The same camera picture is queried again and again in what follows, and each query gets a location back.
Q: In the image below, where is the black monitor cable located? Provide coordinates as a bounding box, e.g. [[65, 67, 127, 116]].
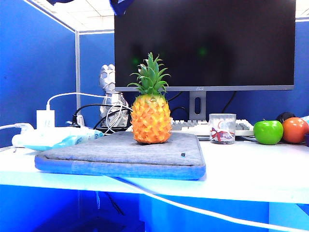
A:
[[167, 91, 192, 119], [221, 91, 238, 114]]

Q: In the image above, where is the white charger cable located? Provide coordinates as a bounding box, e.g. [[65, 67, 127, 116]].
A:
[[46, 92, 108, 112]]

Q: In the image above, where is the thin black hanging cable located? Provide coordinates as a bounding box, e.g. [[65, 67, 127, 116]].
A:
[[103, 191, 126, 216]]

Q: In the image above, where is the white and grey keyboard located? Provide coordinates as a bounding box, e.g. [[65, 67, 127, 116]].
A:
[[169, 118, 254, 137]]

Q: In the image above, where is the long white cable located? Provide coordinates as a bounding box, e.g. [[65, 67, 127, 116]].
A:
[[105, 175, 309, 232]]

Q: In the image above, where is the light blue tissue pack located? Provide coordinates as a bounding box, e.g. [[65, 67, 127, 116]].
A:
[[23, 130, 105, 151]]

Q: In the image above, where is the white power strip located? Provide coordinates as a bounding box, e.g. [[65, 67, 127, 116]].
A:
[[11, 126, 85, 148]]

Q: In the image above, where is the black computer monitor grey stand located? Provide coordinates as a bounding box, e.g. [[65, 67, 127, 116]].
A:
[[114, 0, 296, 121]]

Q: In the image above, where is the clear glass jar red ribbon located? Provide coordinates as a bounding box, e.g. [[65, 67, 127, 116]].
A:
[[209, 113, 237, 145]]

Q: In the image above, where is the silver robot bust figurine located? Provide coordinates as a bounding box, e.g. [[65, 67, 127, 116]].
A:
[[98, 64, 130, 129]]

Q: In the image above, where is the white charger adapter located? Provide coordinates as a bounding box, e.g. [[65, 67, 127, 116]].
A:
[[36, 109, 56, 131]]

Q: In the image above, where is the white coiled cable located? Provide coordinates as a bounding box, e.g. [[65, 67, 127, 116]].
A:
[[105, 101, 133, 135]]

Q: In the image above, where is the black power cable with plug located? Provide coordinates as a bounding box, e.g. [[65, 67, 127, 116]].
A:
[[71, 103, 132, 131]]

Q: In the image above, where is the silver partition post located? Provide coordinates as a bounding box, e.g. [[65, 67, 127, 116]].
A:
[[74, 30, 82, 121]]

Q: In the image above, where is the green plastic apple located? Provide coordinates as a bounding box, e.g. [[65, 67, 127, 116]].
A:
[[253, 119, 284, 145]]

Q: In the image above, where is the white cable with thick connector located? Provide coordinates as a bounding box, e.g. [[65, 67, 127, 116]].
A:
[[0, 122, 35, 132]]

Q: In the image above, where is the black ball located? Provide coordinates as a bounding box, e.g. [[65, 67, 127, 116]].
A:
[[276, 112, 296, 124]]

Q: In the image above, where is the plastic pineapple with green crown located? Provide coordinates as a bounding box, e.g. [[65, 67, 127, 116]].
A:
[[127, 52, 172, 145]]

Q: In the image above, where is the grey felt laptop sleeve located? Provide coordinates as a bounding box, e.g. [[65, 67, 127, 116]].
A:
[[34, 131, 207, 181]]

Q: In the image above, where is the orange red plastic fruit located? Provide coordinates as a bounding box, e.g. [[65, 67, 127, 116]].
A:
[[281, 117, 309, 145]]

